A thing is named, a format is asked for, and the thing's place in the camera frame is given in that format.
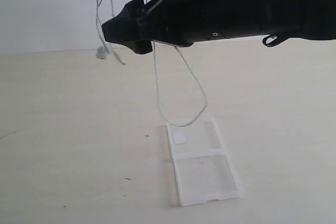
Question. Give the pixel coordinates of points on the white square sticker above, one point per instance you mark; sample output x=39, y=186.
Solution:
x=179, y=138

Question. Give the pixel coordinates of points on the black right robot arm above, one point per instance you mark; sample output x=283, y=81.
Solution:
x=285, y=19

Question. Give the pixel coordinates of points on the clear plastic hinged case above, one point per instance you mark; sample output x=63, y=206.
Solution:
x=203, y=166

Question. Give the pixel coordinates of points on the white wired earphones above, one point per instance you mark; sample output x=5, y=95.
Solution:
x=106, y=49

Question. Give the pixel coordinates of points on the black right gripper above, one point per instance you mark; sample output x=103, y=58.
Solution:
x=182, y=22

